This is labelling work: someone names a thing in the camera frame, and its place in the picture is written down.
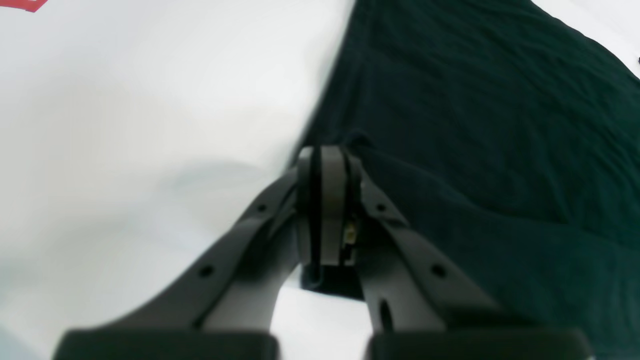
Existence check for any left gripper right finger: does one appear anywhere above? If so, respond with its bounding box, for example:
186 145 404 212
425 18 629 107
320 146 594 360

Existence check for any red rectangle table marking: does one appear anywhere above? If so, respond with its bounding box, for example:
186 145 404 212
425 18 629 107
0 0 48 13

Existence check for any black T-shirt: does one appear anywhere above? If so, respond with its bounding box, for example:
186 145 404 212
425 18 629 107
303 0 640 360

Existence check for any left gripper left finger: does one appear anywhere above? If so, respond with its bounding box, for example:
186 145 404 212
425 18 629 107
54 147 317 360

